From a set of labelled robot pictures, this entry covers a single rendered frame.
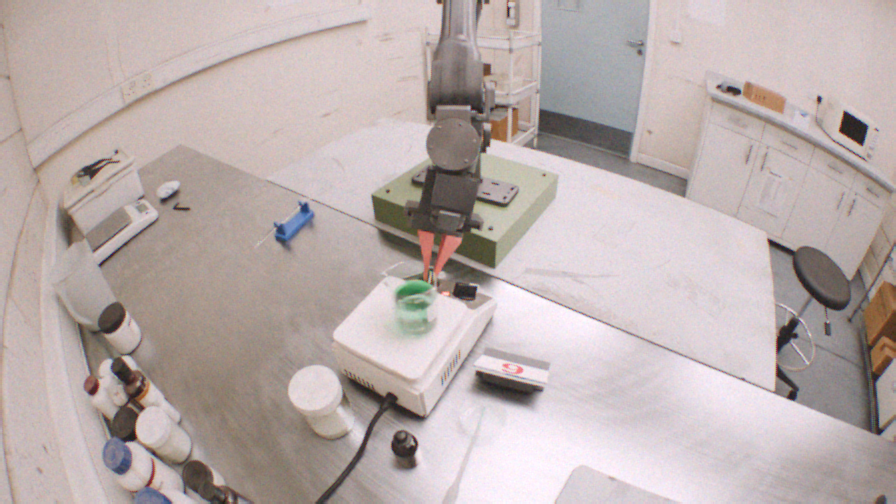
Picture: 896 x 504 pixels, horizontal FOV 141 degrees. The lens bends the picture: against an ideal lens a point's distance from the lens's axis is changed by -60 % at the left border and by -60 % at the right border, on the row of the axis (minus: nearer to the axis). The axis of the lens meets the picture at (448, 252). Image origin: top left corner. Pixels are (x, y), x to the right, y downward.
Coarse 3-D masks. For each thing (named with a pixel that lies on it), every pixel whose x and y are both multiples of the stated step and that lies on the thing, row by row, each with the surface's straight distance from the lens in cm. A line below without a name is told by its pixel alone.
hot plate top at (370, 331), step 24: (384, 288) 48; (360, 312) 46; (384, 312) 46; (456, 312) 45; (336, 336) 45; (360, 336) 44; (384, 336) 43; (432, 336) 43; (384, 360) 41; (408, 360) 41; (432, 360) 41
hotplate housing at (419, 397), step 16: (496, 304) 54; (464, 320) 46; (480, 320) 50; (464, 336) 46; (336, 352) 46; (352, 352) 45; (448, 352) 44; (464, 352) 48; (352, 368) 47; (368, 368) 44; (432, 368) 42; (448, 368) 45; (368, 384) 48; (384, 384) 44; (400, 384) 42; (416, 384) 41; (432, 384) 42; (384, 400) 45; (400, 400) 45; (416, 400) 43; (432, 400) 45
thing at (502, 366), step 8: (480, 360) 48; (488, 360) 49; (496, 360) 50; (496, 368) 47; (504, 368) 47; (512, 368) 48; (520, 368) 49; (528, 368) 50; (528, 376) 46; (536, 376) 47; (544, 376) 48
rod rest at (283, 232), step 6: (306, 204) 81; (300, 210) 84; (306, 210) 82; (312, 210) 83; (294, 216) 83; (300, 216) 82; (306, 216) 81; (312, 216) 82; (276, 222) 78; (288, 222) 81; (294, 222) 81; (300, 222) 80; (282, 228) 77; (288, 228) 79; (294, 228) 79; (276, 234) 79; (282, 234) 78; (288, 234) 78; (282, 240) 78
